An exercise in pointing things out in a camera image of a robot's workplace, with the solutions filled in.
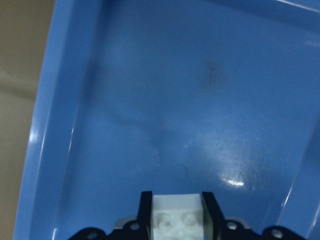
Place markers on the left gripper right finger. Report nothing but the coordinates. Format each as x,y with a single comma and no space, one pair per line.
217,227

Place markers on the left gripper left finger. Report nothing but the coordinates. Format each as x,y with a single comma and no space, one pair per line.
137,229

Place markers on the white building block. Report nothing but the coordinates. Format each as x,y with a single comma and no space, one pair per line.
177,217

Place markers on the blue plastic tray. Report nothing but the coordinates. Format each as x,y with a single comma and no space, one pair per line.
175,97

